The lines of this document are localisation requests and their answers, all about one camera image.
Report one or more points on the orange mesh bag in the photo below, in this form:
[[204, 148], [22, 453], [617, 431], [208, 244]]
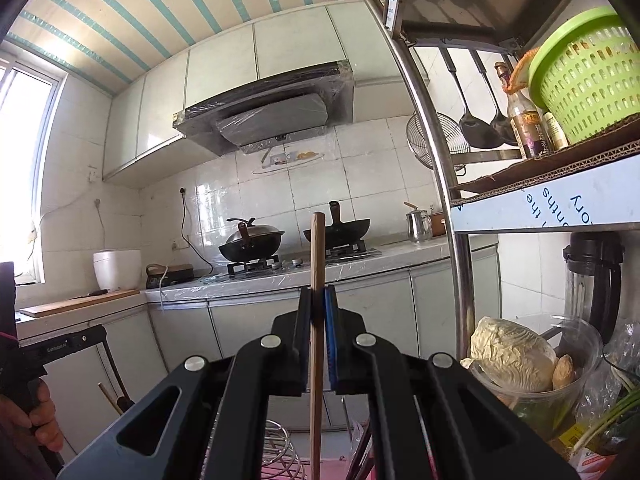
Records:
[[520, 70]]

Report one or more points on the gas stove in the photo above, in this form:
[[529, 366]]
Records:
[[295, 262]]

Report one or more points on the cardboard shelf liner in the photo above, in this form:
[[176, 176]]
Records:
[[550, 167]]

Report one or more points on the green onions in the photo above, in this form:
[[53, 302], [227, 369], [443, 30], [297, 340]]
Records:
[[610, 417]]

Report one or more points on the black ladle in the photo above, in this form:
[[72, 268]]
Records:
[[502, 127], [475, 132]]

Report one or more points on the clear plastic bowl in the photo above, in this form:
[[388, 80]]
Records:
[[585, 345]]

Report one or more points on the wooden cutting board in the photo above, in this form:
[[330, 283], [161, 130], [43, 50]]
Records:
[[75, 305]]

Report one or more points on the steel kettle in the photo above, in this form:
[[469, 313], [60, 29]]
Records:
[[417, 225]]

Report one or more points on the light wooden chopstick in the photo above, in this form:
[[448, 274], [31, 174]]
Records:
[[110, 397], [318, 250]]

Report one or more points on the napa cabbage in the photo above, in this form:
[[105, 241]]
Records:
[[510, 355]]

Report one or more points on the metal shelf rack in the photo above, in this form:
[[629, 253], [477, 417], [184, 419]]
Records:
[[465, 270]]

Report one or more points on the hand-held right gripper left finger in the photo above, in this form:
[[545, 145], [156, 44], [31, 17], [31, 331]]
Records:
[[304, 320]]

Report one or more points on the window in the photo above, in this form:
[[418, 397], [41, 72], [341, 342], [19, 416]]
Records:
[[25, 170]]

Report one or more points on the small white bottle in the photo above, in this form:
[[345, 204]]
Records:
[[556, 132]]

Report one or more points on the upper kitchen cabinets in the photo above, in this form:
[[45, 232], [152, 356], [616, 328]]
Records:
[[225, 60]]

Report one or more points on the kitchen cabinets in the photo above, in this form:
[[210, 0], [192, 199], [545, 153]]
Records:
[[240, 320], [225, 60]]

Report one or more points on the black electric cooker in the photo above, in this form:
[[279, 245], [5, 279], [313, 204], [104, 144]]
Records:
[[170, 276]]

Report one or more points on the black blender jug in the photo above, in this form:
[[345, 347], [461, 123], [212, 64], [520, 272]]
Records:
[[595, 280]]

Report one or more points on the lower kitchen cabinets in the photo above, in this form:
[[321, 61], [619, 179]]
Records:
[[240, 320]]

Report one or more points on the dark sauce bottle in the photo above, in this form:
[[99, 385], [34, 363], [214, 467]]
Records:
[[527, 130]]

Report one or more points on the person's left hand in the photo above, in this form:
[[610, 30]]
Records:
[[47, 425]]

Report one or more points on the brown cup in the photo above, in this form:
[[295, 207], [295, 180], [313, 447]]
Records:
[[439, 225]]

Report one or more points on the ginger root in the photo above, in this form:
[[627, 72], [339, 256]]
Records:
[[564, 372]]

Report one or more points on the black range hood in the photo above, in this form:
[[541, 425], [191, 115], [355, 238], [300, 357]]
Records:
[[260, 110]]

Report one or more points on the open black wok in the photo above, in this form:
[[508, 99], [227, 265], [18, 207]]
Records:
[[345, 232]]

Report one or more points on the white rice cooker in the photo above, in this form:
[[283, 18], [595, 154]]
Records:
[[117, 270]]

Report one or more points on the black wok with lid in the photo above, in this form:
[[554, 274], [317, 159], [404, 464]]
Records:
[[250, 247]]

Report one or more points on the green plastic basket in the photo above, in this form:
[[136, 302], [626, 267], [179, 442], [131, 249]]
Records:
[[585, 75]]

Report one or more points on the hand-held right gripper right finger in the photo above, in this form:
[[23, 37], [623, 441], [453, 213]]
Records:
[[331, 330]]

